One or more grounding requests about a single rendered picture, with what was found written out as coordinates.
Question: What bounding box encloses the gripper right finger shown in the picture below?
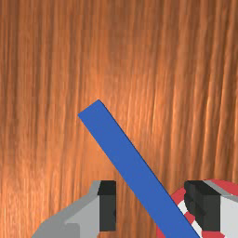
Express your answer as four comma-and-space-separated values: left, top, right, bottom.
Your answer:
183, 179, 238, 238

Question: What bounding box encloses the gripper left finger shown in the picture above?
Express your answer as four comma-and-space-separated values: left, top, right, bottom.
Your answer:
30, 179, 117, 238

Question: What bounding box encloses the long blue stick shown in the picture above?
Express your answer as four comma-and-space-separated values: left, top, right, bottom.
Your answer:
77, 99, 202, 238

